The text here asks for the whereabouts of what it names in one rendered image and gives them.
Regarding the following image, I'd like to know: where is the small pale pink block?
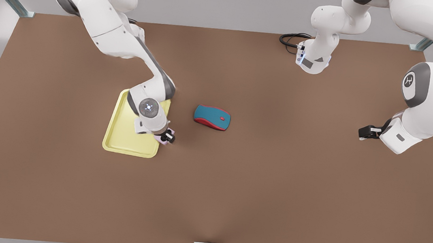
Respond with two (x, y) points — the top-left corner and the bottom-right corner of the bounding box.
(154, 127), (177, 147)

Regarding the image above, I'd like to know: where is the yellow plastic tray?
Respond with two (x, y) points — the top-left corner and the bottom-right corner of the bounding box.
(101, 87), (173, 160)

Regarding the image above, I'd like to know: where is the teal and red computer mouse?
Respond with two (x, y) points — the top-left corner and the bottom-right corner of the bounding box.
(192, 104), (232, 132)

